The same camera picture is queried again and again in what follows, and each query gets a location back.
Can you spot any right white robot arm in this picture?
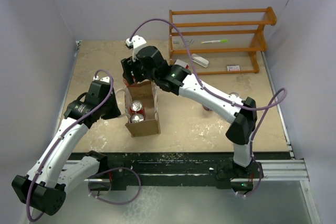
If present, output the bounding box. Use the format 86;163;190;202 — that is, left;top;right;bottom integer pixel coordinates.
121;46;257;177

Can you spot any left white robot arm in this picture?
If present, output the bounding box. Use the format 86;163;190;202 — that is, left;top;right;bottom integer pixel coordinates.
12;77;121;216

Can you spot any white and red box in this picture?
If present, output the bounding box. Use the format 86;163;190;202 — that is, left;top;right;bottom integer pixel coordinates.
174;59;188;69

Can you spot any white stapler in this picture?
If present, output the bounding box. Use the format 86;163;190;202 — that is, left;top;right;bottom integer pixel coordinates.
192;54;209;68

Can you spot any small red label card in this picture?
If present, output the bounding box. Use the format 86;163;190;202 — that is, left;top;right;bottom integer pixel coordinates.
227;65;240;71

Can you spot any orange wooden shelf rack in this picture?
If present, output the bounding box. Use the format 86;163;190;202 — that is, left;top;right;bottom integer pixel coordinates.
169;7;277;75

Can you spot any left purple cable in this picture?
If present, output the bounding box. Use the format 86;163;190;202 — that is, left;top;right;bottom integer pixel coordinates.
26;69;142;222

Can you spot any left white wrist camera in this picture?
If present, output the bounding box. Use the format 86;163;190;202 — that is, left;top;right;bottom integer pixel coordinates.
93;76;111;83

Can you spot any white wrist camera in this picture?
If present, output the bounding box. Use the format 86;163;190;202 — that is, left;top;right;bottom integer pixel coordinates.
125;35;147;62
93;76;111;83

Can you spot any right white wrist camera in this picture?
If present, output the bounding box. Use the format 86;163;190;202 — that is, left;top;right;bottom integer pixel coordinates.
125;35;147;62

